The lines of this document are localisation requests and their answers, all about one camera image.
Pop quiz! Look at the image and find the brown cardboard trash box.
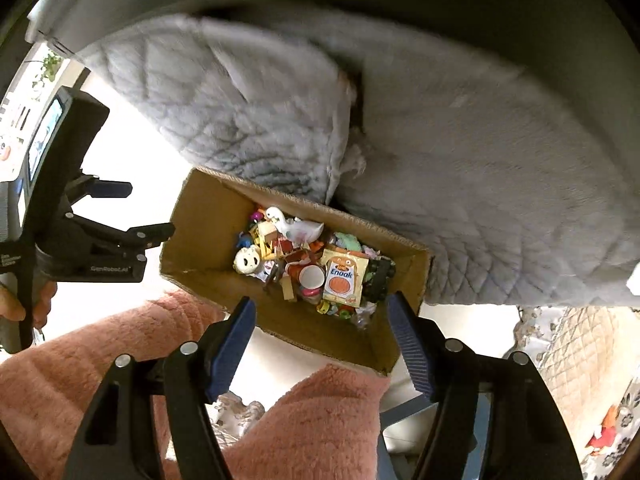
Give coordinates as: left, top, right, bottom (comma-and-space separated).
160, 169, 432, 374

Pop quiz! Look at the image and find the person's left hand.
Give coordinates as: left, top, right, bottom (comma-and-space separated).
0, 278, 59, 331

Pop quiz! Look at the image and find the orange Enaak snack packet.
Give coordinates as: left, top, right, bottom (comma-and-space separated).
320, 248, 369, 308

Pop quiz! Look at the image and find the white panda face toy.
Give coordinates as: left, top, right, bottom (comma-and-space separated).
233, 245, 262, 275

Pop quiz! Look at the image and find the white red paper cup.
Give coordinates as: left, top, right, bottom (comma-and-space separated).
298, 264, 326, 297

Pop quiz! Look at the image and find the white duck toy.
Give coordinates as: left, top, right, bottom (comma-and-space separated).
265, 206, 324, 245

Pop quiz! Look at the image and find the grey quilted blanket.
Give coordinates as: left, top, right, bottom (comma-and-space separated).
78, 6, 639, 307

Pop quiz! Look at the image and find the floral patterned sofa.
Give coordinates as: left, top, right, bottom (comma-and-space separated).
580, 376, 640, 480

